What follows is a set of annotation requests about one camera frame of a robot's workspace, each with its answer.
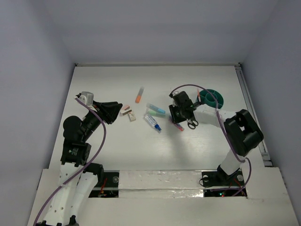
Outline purple pen red tip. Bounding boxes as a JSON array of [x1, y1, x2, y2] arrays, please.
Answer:
[[169, 117, 184, 131]]

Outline white staple box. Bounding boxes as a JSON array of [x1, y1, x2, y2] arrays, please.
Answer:
[[128, 111, 136, 122]]

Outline green highlighter marker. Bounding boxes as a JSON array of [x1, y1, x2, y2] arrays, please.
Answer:
[[147, 110, 170, 119]]

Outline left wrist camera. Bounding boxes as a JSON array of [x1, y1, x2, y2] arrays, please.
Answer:
[[75, 91, 94, 106]]

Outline teal round organizer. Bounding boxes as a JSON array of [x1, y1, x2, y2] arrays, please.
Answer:
[[196, 89, 224, 109]]

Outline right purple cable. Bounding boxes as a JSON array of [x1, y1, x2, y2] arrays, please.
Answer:
[[171, 84, 252, 196]]

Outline purple cable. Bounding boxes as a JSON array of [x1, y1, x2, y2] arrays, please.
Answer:
[[171, 84, 252, 196], [32, 97, 108, 226]]

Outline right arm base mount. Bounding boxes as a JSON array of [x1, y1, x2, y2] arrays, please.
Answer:
[[198, 166, 247, 197]]

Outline blue highlighter marker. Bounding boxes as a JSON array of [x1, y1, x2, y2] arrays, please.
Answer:
[[146, 103, 166, 114]]

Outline black handled scissors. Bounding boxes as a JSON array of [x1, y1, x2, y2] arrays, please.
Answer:
[[186, 119, 198, 129]]

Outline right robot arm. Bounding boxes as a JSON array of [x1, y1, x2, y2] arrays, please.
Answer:
[[169, 89, 264, 186]]

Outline clear bottle blue cap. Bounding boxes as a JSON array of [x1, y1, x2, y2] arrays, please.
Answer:
[[143, 113, 161, 133]]

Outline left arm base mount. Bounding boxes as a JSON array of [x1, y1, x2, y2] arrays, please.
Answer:
[[86, 163, 119, 198]]

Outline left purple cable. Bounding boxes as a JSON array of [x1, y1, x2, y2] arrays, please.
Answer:
[[32, 97, 108, 226]]

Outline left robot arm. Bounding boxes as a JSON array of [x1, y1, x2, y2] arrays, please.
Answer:
[[33, 97, 122, 226]]

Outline orange highlighter marker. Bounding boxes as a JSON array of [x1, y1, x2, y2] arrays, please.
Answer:
[[135, 87, 144, 104]]

